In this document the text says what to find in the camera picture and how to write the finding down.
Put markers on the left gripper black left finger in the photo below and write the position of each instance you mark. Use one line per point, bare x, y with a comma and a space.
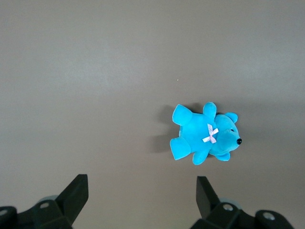
52, 212

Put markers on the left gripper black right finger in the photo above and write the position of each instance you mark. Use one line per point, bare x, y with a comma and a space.
226, 214

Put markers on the blue teddy bear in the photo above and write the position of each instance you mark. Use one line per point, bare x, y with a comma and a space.
195, 133

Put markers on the brown table cloth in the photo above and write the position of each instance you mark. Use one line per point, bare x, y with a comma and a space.
95, 71

